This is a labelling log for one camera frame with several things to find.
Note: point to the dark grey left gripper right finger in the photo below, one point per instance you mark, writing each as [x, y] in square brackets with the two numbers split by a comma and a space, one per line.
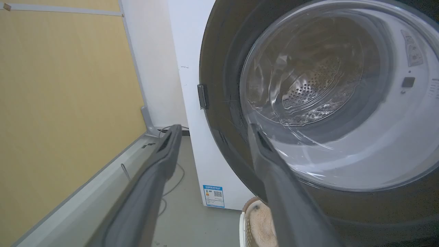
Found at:
[295, 212]

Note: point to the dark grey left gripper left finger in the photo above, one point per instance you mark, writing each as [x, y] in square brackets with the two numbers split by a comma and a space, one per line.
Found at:
[137, 206]

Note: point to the round dark washing machine door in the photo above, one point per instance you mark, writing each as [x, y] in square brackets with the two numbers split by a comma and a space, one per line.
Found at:
[226, 68]

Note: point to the white washing machine body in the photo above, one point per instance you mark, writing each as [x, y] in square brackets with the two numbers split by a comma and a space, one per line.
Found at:
[192, 103]

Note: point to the beige fluffy cloth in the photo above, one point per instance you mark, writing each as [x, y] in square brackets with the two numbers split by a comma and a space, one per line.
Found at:
[262, 224]

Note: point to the white laundry basket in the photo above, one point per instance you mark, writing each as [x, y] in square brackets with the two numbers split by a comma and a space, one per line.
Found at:
[244, 226]

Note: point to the blue energy label sticker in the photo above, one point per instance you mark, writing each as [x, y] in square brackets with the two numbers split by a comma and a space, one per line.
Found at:
[213, 196]

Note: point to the grey wall baseboard trim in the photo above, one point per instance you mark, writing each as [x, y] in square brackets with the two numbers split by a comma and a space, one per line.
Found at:
[85, 202]

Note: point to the grey wall rail strip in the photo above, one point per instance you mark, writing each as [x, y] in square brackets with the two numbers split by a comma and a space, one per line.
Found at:
[61, 9]

